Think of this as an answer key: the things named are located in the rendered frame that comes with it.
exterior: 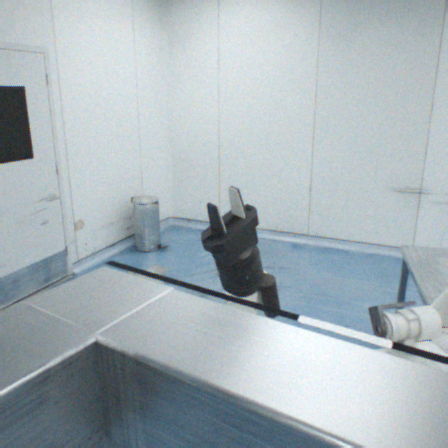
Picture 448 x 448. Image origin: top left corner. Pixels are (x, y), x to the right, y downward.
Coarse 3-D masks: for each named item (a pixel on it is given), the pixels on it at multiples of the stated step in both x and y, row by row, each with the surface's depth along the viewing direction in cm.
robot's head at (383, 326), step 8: (392, 304) 82; (400, 304) 82; (408, 304) 82; (376, 312) 81; (384, 312) 82; (376, 320) 82; (384, 320) 80; (392, 320) 79; (376, 328) 82; (384, 328) 80; (392, 328) 79; (376, 336) 82; (384, 336) 80; (392, 336) 79
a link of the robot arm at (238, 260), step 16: (224, 224) 76; (240, 224) 75; (256, 224) 77; (208, 240) 74; (224, 240) 72; (240, 240) 75; (256, 240) 79; (224, 256) 75; (240, 256) 77; (256, 256) 79; (224, 272) 78; (240, 272) 77; (256, 272) 79
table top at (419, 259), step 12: (408, 252) 252; (420, 252) 252; (432, 252) 252; (444, 252) 252; (408, 264) 237; (420, 264) 234; (432, 264) 234; (444, 264) 234; (420, 276) 219; (432, 276) 219; (444, 276) 219; (420, 288) 205; (432, 288) 205; (444, 288) 205; (432, 300) 193
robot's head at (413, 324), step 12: (408, 312) 82; (420, 312) 81; (432, 312) 82; (396, 324) 79; (408, 324) 80; (420, 324) 80; (432, 324) 80; (396, 336) 79; (408, 336) 80; (420, 336) 80; (432, 336) 81
